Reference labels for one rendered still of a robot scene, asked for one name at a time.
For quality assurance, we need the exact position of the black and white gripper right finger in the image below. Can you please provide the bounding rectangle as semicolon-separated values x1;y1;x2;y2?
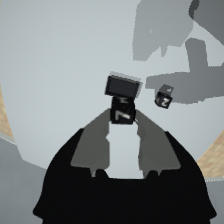
133;109;217;219

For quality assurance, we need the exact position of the black rectangular tray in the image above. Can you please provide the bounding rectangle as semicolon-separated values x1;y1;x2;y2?
104;76;139;100

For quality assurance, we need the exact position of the black cube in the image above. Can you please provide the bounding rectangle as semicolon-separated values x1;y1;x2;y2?
154;92;173;109
111;96;135;125

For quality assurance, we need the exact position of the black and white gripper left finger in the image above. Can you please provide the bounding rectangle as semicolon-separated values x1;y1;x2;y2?
33;108;112;219

